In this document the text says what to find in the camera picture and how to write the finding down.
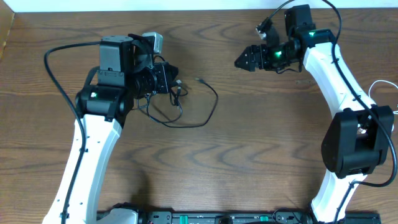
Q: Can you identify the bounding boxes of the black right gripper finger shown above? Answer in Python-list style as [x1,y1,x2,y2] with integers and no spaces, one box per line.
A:
[235,45,254,62]
[234,59,256,72]

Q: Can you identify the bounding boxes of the black usb cable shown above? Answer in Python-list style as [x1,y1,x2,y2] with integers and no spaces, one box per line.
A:
[146,77,219,129]
[133,79,189,125]

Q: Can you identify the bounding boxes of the white usb cable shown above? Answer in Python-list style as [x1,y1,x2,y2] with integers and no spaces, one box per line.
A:
[368,80,398,116]

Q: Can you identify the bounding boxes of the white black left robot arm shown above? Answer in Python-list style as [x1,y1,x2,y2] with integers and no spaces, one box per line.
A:
[43,32,178,223]

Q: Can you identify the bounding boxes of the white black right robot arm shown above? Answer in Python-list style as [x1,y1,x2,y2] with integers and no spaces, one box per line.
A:
[234,1,397,223]

